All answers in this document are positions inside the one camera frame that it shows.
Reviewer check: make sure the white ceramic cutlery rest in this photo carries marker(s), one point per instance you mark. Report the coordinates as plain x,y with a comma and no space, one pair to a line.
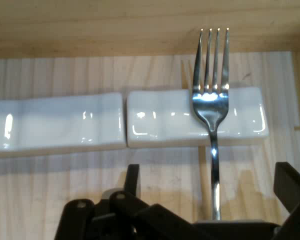
60,122
165,120

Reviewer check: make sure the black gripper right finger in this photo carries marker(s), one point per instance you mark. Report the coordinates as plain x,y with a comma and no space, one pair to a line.
297,200

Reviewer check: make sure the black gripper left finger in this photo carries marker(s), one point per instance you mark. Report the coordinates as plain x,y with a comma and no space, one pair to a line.
120,220

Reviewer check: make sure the light wooden drawer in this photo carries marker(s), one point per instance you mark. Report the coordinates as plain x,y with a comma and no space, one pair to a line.
65,25

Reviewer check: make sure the silver metal fork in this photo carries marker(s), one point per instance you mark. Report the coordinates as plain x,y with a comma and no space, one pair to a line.
210,110

